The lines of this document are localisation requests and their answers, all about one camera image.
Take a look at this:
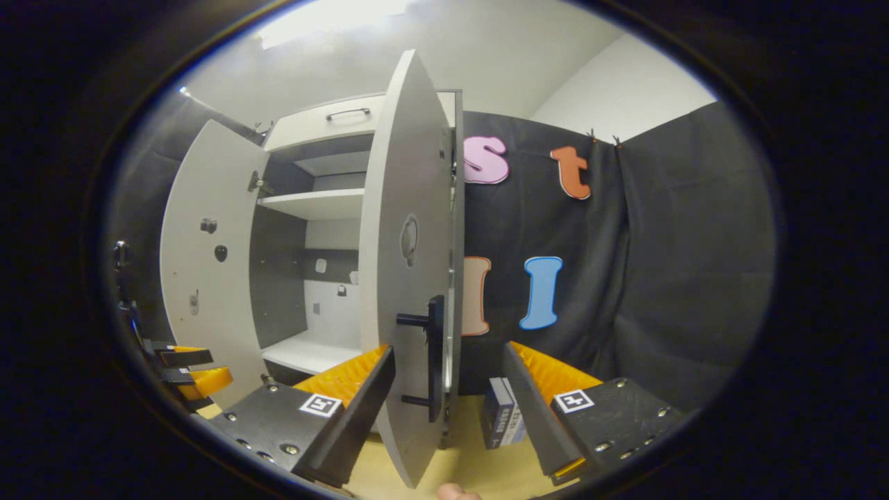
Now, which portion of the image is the white cabinet drawer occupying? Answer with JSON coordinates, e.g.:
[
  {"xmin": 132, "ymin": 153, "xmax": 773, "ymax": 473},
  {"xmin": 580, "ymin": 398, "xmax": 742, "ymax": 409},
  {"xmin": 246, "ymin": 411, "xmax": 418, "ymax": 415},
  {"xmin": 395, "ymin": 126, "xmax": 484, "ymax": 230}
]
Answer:
[{"xmin": 264, "ymin": 94, "xmax": 387, "ymax": 152}]

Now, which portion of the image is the white cabinet door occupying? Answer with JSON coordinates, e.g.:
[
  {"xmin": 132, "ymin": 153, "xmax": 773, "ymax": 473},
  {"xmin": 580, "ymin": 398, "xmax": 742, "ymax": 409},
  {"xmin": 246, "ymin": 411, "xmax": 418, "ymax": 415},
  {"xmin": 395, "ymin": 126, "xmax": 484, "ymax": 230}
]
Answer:
[
  {"xmin": 358, "ymin": 49, "xmax": 457, "ymax": 488},
  {"xmin": 160, "ymin": 119, "xmax": 269, "ymax": 410}
]

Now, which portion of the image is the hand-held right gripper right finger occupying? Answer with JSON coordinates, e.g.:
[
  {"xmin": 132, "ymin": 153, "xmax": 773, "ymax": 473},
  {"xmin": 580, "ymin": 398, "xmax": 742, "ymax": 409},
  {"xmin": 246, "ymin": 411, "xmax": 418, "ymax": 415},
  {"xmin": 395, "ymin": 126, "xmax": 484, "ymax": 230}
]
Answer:
[{"xmin": 501, "ymin": 340, "xmax": 689, "ymax": 486}]

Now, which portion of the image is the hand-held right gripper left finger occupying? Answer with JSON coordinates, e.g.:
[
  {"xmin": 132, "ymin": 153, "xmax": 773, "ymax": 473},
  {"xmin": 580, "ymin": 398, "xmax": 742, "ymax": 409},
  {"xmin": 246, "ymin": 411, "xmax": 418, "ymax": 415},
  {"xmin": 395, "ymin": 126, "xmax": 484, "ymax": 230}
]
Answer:
[{"xmin": 207, "ymin": 345, "xmax": 396, "ymax": 489}]

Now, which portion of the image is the grey book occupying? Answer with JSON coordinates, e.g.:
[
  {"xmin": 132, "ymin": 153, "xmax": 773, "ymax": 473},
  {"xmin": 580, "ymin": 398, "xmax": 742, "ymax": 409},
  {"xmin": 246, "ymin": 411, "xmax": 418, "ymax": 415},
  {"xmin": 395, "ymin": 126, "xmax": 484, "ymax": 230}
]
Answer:
[{"xmin": 501, "ymin": 378, "xmax": 529, "ymax": 446}]

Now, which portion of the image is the white and grey cabinet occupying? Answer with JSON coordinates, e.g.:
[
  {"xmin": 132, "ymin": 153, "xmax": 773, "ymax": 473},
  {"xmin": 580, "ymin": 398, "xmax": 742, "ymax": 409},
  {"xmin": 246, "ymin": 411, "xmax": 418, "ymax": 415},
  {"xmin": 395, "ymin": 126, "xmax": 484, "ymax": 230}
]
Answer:
[{"xmin": 249, "ymin": 89, "xmax": 465, "ymax": 451}]

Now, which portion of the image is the white cabinet shelf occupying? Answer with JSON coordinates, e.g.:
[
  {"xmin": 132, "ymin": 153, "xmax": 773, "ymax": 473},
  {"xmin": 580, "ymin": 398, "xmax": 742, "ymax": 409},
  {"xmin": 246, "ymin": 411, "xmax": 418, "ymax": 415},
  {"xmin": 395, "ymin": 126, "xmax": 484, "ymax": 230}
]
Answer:
[{"xmin": 258, "ymin": 189, "xmax": 366, "ymax": 222}]

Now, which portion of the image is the black right door handle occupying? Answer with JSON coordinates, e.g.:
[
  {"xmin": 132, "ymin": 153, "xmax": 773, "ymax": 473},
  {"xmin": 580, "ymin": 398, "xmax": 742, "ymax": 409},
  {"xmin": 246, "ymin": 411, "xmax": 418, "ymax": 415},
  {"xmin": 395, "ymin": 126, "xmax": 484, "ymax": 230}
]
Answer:
[{"xmin": 397, "ymin": 295, "xmax": 446, "ymax": 424}]

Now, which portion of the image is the dark blue book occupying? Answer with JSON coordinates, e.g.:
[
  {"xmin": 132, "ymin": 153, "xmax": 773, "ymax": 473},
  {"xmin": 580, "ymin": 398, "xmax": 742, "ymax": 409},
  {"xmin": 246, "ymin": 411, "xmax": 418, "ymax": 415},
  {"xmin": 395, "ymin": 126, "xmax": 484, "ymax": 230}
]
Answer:
[{"xmin": 481, "ymin": 377, "xmax": 516, "ymax": 450}]

